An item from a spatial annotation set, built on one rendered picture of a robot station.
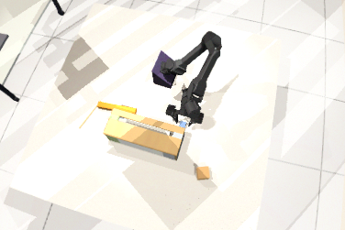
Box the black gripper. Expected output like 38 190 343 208
165 104 204 127

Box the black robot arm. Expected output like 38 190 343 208
160 30 222 119

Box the small tan block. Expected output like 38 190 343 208
196 166 210 180

